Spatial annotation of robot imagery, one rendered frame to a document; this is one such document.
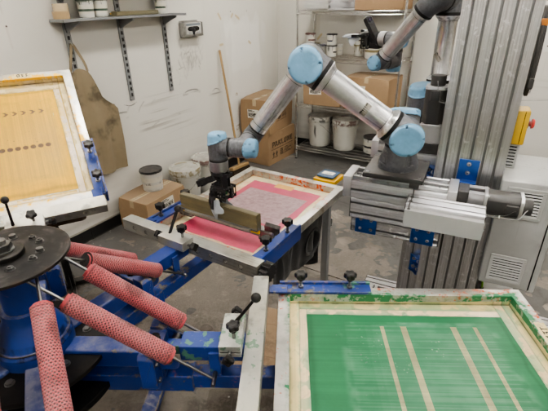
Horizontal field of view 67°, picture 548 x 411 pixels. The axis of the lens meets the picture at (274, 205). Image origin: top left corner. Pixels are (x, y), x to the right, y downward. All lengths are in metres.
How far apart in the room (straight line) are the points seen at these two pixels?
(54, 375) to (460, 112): 1.53
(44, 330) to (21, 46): 2.61
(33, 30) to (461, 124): 2.81
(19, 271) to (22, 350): 0.24
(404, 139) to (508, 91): 0.45
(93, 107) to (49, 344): 2.78
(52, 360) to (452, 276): 1.61
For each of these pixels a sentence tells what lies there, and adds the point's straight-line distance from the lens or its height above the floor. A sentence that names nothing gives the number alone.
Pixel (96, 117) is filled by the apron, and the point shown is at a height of 1.02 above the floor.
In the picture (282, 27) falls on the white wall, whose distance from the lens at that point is 5.71.
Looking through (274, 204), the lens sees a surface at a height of 0.96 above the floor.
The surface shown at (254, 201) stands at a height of 0.96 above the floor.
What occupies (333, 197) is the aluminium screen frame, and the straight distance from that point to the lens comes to 2.02.
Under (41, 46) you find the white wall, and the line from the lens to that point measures 3.50.
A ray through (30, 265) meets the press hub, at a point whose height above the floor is 1.31.
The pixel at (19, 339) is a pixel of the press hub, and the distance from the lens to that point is 1.28.
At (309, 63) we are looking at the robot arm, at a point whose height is 1.67.
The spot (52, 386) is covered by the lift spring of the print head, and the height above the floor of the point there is 1.16.
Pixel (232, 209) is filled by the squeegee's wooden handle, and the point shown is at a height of 1.10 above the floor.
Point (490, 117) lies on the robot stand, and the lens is 1.75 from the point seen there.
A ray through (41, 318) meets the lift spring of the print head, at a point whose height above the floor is 1.24.
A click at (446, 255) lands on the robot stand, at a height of 0.83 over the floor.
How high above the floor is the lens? 1.86
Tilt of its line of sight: 27 degrees down
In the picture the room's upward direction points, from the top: 1 degrees counter-clockwise
